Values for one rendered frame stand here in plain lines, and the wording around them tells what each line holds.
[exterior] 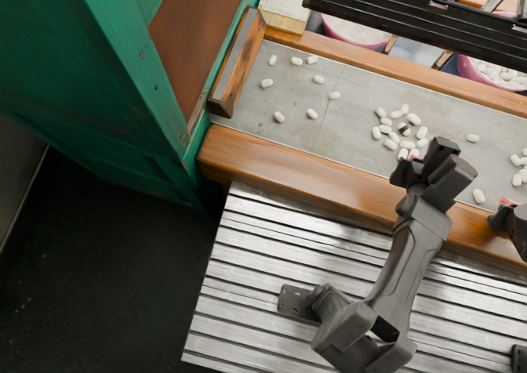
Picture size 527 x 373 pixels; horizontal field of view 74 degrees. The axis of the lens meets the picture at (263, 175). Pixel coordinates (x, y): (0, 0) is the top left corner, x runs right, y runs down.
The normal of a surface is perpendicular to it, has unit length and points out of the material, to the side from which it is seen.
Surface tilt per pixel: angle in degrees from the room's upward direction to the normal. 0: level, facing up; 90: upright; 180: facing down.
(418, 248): 20
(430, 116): 0
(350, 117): 0
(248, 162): 0
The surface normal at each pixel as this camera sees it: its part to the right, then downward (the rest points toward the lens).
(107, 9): 0.95, 0.31
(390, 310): 0.24, -0.52
